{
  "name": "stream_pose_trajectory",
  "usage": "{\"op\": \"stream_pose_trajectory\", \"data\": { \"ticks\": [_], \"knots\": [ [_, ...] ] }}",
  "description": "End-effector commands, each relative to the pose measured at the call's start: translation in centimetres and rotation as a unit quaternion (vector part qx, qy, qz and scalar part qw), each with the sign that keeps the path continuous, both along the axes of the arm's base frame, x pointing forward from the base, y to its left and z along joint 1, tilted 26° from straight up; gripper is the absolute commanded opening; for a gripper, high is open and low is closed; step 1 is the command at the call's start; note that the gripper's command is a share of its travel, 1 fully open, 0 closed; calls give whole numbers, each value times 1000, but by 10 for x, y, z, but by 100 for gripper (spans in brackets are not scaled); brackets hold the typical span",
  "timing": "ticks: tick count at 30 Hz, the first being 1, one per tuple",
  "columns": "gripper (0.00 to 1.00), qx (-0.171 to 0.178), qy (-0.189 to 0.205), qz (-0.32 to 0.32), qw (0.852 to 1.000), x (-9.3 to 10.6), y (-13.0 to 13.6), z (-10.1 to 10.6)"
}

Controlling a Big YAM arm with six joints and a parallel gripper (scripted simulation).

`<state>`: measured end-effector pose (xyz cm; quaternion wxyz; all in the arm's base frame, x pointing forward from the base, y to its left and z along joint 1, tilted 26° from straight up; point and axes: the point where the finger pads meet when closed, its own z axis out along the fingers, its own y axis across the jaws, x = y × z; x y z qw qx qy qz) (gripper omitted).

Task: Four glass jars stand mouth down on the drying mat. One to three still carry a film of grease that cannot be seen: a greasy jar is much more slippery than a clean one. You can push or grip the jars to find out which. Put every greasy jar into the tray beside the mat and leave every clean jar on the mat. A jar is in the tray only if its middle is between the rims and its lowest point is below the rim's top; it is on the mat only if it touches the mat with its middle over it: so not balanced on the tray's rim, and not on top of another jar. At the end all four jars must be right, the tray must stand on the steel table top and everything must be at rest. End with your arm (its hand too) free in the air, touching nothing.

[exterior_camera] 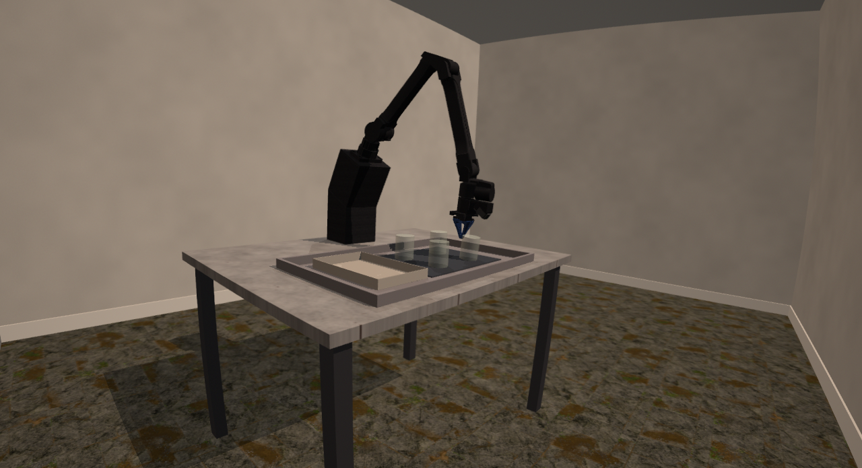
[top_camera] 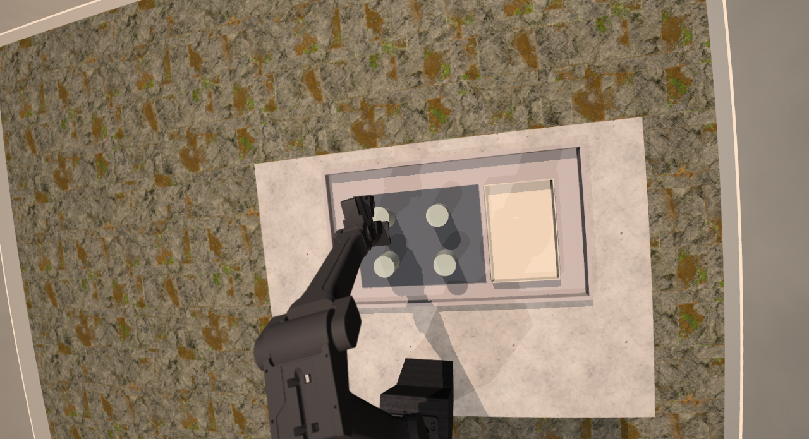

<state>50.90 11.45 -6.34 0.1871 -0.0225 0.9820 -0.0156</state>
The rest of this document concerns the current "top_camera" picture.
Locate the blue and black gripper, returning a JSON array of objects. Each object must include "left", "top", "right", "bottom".
[{"left": 372, "top": 221, "right": 391, "bottom": 247}]

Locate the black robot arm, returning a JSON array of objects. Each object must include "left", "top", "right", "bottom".
[{"left": 253, "top": 195, "right": 439, "bottom": 439}]

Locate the beige shallow tray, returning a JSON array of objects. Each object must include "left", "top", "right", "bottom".
[{"left": 484, "top": 179, "right": 560, "bottom": 283}]

